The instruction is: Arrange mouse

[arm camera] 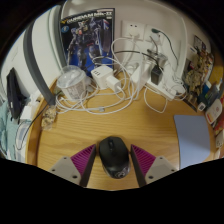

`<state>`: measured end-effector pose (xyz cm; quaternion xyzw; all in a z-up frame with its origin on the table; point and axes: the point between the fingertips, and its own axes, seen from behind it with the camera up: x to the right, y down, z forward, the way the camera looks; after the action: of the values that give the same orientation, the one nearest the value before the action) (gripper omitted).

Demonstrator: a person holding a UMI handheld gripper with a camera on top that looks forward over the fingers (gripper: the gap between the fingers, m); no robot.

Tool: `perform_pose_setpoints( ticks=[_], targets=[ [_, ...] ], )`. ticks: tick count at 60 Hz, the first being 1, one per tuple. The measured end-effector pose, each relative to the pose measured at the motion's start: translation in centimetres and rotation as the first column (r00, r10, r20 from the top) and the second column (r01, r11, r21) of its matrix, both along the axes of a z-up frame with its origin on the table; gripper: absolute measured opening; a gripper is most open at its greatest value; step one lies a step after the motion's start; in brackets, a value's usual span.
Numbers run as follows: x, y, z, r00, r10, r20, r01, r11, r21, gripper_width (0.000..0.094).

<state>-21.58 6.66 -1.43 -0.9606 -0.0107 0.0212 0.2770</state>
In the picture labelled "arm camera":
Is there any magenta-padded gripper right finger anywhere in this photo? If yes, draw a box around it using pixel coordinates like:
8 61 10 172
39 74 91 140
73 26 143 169
129 143 178 188

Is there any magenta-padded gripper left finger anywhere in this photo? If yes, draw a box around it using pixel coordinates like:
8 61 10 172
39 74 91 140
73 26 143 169
49 143 98 188

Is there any black computer mouse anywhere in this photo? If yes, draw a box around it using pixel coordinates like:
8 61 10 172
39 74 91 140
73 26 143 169
98 135 131 180

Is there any light blue mouse pad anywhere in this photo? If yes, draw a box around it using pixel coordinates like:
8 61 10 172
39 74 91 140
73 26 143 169
173 114 212 170

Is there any clear snack bag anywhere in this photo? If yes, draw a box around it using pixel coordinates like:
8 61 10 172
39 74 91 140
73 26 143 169
40 105 58 131

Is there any teal cloth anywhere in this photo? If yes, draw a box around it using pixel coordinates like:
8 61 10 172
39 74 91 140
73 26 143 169
0 99 18 158

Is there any white power strip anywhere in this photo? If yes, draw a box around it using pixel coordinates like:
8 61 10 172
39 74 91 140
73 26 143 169
144 79 177 102

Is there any clear lidded plastic container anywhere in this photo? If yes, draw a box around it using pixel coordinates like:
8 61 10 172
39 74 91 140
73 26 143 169
56 65 88 102

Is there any dark white-nozzle bottle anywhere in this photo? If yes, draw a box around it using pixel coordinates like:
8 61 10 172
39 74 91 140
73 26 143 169
199 79 223 106

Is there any black bag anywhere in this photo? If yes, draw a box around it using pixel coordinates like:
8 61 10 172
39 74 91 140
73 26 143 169
5 67 28 120

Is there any black power adapter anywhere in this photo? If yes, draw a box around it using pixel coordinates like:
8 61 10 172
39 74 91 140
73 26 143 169
150 64 164 85

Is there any small white charger plug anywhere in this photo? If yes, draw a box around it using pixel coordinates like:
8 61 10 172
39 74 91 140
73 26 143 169
105 75 123 93

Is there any robot model kit box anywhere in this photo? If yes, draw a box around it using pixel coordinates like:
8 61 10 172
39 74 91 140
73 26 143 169
59 8 115 76

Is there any white cable loop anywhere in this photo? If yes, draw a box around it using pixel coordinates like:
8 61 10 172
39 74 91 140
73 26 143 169
143 84 168 114

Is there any tangled white charging cable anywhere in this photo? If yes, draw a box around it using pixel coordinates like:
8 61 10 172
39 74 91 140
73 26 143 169
54 38 141 116

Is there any dark grey metal desk frame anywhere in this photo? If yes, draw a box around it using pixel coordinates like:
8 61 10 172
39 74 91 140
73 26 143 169
22 6 58 106

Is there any black cable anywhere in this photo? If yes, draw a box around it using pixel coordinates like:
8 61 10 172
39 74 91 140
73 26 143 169
113 49 158 64

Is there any white wall socket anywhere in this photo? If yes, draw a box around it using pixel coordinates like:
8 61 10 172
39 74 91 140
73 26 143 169
120 20 146 41
143 25 168 45

